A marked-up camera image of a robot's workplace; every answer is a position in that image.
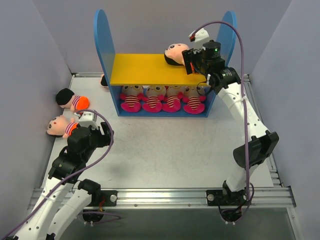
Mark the pink plush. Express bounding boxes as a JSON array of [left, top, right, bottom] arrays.
[[162, 85, 185, 113]]

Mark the aluminium back rail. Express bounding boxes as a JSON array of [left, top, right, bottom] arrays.
[[71, 72, 104, 78]]

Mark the blue and yellow toy shelf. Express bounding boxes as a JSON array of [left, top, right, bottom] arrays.
[[93, 9, 237, 118]]

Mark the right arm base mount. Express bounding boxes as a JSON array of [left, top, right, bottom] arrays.
[[206, 189, 248, 206]]

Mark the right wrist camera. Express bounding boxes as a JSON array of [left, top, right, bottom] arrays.
[[188, 28, 210, 50]]

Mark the black-haired doll behind shelf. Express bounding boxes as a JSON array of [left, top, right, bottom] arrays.
[[100, 74, 109, 89]]

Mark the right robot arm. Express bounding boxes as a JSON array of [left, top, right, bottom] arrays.
[[182, 40, 279, 205]]

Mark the black-haired doll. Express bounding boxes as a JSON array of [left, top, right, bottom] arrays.
[[55, 88, 90, 112], [46, 115, 79, 139], [164, 43, 190, 66], [100, 74, 109, 89]]

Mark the aluminium front rail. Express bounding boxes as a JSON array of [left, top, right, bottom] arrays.
[[29, 187, 296, 210]]

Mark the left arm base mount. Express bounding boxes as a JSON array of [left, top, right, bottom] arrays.
[[88, 190, 118, 207]]

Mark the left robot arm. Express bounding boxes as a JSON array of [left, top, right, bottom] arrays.
[[4, 120, 114, 240]]

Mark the white plush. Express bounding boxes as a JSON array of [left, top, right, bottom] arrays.
[[142, 85, 167, 113], [119, 85, 144, 113], [182, 86, 206, 115]]

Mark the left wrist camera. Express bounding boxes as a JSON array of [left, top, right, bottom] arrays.
[[74, 111, 99, 130]]

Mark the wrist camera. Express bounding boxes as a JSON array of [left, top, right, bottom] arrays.
[[74, 111, 99, 130], [188, 28, 210, 50]]

